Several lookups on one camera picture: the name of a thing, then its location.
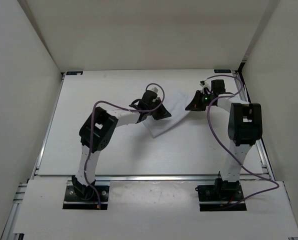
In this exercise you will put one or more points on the blue corner label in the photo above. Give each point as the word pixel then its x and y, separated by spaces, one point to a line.
pixel 74 73
pixel 222 71

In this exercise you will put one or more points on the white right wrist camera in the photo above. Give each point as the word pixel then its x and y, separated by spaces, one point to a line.
pixel 205 86

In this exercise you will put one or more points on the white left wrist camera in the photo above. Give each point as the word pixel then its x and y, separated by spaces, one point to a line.
pixel 154 89

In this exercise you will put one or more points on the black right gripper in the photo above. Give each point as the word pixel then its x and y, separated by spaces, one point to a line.
pixel 195 105

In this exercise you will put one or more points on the aluminium left front frame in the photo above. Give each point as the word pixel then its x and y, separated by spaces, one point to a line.
pixel 8 231

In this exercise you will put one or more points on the blue right corner label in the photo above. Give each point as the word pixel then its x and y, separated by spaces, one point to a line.
pixel 222 71

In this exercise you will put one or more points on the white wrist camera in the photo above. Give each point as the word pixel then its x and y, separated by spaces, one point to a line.
pixel 154 89
pixel 205 86

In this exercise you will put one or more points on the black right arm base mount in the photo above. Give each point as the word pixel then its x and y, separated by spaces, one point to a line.
pixel 221 196

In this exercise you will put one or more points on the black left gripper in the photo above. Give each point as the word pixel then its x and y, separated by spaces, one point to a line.
pixel 162 113

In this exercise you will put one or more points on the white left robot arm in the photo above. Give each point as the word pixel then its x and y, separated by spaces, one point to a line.
pixel 96 133

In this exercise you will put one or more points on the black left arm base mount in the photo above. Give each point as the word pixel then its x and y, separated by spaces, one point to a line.
pixel 83 197

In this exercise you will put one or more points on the blue left corner label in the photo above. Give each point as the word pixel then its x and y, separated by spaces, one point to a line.
pixel 74 73

